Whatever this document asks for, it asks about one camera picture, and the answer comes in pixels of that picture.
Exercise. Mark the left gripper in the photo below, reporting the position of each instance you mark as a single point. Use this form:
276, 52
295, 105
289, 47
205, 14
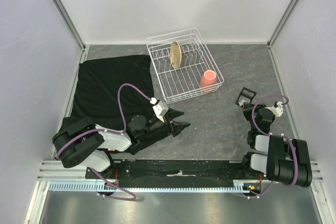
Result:
176, 127

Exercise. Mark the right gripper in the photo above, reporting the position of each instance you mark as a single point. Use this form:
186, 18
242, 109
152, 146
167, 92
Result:
247, 108

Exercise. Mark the black garment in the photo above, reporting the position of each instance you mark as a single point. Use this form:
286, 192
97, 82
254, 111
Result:
111, 91

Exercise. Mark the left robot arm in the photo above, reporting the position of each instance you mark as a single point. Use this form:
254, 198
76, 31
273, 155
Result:
88, 144

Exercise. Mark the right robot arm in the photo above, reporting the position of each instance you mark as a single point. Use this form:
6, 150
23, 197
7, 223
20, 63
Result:
281, 160

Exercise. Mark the pink cup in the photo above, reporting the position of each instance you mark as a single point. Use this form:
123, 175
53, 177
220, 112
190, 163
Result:
208, 81

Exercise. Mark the tan plate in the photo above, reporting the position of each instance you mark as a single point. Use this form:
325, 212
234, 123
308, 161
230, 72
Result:
175, 55

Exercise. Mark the black square frame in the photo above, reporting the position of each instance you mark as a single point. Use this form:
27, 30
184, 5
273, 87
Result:
246, 95

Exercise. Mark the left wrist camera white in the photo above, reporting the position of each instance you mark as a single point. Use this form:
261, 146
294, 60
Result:
159, 107

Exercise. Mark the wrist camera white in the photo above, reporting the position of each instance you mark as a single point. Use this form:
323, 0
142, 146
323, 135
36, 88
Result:
159, 107
277, 109

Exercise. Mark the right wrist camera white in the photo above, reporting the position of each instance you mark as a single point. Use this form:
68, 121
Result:
277, 109

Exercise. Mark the white wire dish rack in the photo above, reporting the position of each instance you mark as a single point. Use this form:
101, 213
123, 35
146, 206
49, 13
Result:
182, 83

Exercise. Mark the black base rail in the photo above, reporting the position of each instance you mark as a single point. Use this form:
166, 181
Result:
178, 173

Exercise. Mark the grey cable duct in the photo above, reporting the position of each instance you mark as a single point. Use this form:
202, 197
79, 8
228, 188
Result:
95, 186

